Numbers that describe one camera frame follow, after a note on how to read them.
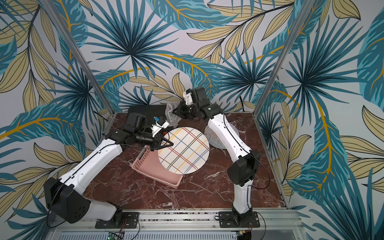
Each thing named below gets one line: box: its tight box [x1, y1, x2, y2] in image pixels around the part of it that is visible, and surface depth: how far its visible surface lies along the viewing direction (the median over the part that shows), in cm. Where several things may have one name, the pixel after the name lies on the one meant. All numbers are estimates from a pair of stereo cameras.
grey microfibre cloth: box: [165, 102, 182, 129], surface depth 75 cm
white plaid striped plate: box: [158, 126, 211, 175], surface depth 73 cm
